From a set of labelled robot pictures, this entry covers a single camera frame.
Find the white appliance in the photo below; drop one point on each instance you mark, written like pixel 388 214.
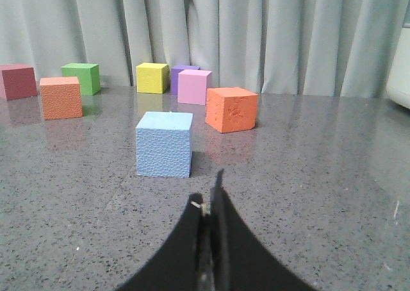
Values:
pixel 397 87

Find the purple foam block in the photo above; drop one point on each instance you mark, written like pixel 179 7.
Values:
pixel 175 70

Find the textured orange foam block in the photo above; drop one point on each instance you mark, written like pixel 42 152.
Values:
pixel 61 97

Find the yellow foam block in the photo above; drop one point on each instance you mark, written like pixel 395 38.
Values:
pixel 152 78

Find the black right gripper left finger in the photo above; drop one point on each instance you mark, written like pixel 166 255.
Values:
pixel 173 267

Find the dented orange foam block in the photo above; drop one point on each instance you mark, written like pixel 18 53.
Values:
pixel 231 109

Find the pink foam block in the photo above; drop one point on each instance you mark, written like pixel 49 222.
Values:
pixel 193 85

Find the textured blue foam block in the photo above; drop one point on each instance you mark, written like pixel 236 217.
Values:
pixel 164 144

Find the grey curtain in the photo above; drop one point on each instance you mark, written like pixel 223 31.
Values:
pixel 310 47

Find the red foam block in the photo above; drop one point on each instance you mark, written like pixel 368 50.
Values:
pixel 17 82

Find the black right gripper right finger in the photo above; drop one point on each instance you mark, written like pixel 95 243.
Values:
pixel 240 261

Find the green foam block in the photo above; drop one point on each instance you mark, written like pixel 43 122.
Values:
pixel 88 76

